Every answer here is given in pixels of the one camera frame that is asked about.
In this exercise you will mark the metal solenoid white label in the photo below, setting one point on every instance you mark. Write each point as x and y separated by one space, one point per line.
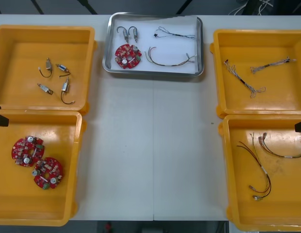
135 34

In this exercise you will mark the steel tray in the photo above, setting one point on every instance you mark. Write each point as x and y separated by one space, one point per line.
105 55

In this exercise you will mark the group of metal solenoids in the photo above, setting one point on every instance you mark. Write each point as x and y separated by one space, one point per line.
65 85

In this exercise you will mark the yellow-orange plastic bin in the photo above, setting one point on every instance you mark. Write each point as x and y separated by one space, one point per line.
31 206
43 36
286 213
262 103

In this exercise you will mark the round red circuit board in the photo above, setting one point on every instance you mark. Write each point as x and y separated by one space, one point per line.
121 51
53 170
19 149

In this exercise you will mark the metal solenoid blue label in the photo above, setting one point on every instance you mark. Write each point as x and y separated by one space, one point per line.
126 36

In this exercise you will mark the black stand leg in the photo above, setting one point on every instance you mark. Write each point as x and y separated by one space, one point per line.
88 7
184 7
38 7

